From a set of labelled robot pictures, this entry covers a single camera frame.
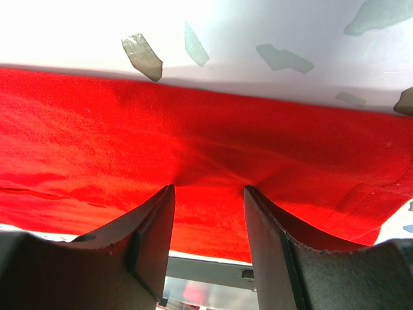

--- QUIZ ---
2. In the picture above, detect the aluminium rail frame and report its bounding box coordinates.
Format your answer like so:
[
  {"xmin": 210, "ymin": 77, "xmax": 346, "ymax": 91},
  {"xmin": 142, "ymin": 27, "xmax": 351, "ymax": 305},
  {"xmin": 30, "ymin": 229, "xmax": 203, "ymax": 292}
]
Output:
[{"xmin": 163, "ymin": 256, "xmax": 259, "ymax": 309}]

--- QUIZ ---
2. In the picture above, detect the red t-shirt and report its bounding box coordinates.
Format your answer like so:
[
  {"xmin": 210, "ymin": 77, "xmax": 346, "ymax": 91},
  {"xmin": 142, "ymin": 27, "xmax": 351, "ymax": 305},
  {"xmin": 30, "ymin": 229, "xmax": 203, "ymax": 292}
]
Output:
[{"xmin": 1, "ymin": 69, "xmax": 412, "ymax": 262}]

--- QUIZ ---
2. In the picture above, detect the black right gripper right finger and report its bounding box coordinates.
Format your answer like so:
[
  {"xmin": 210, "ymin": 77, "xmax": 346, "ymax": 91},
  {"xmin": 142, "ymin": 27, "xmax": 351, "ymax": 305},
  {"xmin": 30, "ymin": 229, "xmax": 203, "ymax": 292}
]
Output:
[{"xmin": 244, "ymin": 186, "xmax": 412, "ymax": 309}]

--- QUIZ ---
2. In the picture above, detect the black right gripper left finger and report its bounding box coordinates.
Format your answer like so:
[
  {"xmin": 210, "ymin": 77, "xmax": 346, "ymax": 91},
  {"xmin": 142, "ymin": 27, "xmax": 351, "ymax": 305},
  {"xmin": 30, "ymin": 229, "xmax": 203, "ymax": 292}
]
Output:
[{"xmin": 1, "ymin": 185, "xmax": 175, "ymax": 309}]

